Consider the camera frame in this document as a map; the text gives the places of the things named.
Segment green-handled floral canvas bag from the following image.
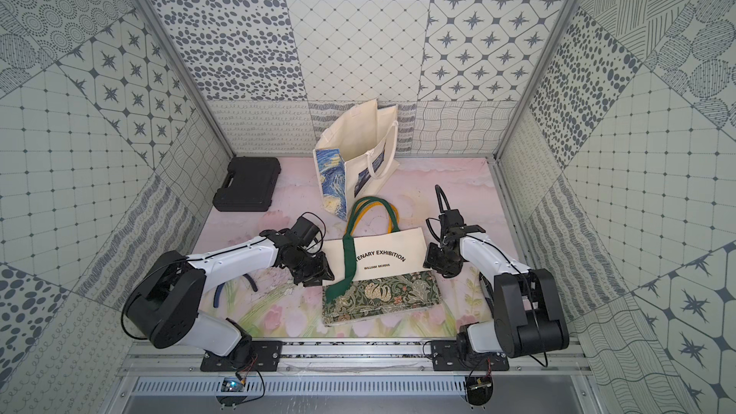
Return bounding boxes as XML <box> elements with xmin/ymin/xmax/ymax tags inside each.
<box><xmin>322</xmin><ymin>197</ymin><xmax>441</xmax><ymax>326</ymax></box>

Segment starry night canvas bag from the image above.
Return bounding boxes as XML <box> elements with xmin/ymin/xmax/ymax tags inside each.
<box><xmin>312</xmin><ymin>100</ymin><xmax>399</xmax><ymax>220</ymax></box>

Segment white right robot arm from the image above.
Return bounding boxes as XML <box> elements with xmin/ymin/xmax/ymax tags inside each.
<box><xmin>424</xmin><ymin>209</ymin><xmax>569</xmax><ymax>370</ymax></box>

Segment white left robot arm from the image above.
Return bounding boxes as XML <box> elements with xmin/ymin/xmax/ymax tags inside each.
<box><xmin>122</xmin><ymin>218</ymin><xmax>335</xmax><ymax>365</ymax></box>

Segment floral tulip table mat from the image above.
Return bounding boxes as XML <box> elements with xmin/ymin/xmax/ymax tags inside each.
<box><xmin>190</xmin><ymin>157</ymin><xmax>518</xmax><ymax>338</ymax></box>

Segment black plastic tool case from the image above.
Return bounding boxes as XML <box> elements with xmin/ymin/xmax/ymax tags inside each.
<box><xmin>213</xmin><ymin>157</ymin><xmax>281</xmax><ymax>212</ymax></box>

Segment right round circuit board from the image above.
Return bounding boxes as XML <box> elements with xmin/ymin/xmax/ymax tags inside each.
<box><xmin>465</xmin><ymin>376</ymin><xmax>495</xmax><ymax>406</ymax></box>

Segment left green circuit board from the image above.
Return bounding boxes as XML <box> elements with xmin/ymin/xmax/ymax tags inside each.
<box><xmin>216</xmin><ymin>379</ymin><xmax>248</xmax><ymax>408</ymax></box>

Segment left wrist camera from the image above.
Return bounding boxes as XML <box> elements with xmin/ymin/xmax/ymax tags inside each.
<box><xmin>291</xmin><ymin>212</ymin><xmax>326</xmax><ymax>250</ymax></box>

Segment aluminium mounting rail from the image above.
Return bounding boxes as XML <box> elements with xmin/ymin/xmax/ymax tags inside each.
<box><xmin>114</xmin><ymin>335</ymin><xmax>593</xmax><ymax>379</ymax></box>

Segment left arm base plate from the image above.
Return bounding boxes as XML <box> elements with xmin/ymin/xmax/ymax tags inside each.
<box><xmin>199</xmin><ymin>340</ymin><xmax>284</xmax><ymax>373</ymax></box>

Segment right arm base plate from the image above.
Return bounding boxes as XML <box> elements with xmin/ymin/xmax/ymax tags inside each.
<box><xmin>423</xmin><ymin>339</ymin><xmax>510</xmax><ymax>372</ymax></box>

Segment blue-handled pliers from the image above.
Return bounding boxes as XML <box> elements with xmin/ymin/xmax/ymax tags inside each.
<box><xmin>212</xmin><ymin>273</ymin><xmax>260</xmax><ymax>310</ymax></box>

